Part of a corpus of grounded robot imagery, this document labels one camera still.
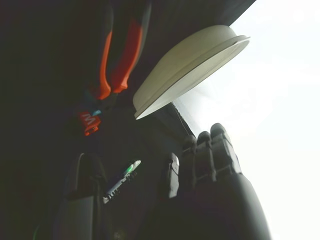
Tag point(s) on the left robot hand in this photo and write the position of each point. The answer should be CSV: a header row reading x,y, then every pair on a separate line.
x,y
215,200

